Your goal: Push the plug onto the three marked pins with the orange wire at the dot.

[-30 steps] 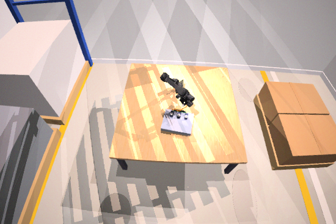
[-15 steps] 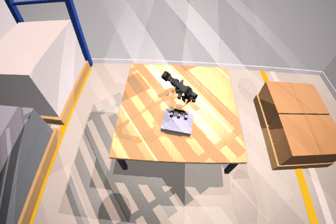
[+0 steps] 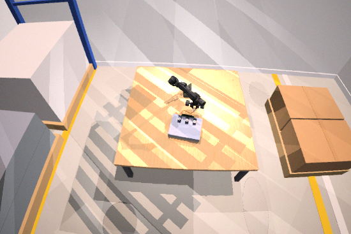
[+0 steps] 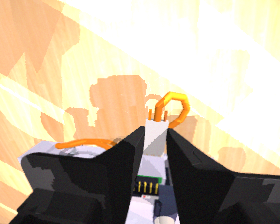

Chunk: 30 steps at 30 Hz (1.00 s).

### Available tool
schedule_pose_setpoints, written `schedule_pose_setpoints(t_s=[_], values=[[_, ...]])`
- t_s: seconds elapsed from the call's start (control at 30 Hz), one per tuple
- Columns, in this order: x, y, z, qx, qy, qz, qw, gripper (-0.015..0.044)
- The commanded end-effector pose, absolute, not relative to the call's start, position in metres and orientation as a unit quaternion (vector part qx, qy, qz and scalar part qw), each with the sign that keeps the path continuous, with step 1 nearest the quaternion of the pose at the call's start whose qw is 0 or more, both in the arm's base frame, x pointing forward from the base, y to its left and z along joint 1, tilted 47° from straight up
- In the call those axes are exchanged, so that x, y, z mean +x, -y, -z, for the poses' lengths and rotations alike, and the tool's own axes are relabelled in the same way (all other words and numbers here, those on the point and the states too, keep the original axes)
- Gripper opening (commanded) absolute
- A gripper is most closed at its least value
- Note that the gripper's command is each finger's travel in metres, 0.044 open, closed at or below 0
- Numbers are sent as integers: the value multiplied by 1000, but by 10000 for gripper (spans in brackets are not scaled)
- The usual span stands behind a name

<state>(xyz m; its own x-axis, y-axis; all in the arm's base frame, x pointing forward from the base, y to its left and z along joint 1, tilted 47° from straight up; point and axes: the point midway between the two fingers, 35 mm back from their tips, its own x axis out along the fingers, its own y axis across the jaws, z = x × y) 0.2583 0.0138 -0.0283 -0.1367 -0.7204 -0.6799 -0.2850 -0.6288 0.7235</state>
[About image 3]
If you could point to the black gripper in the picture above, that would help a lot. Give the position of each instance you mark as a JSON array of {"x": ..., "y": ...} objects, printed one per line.
[{"x": 193, "y": 104}]

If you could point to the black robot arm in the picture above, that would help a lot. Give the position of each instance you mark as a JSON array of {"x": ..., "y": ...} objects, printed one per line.
[{"x": 195, "y": 97}]

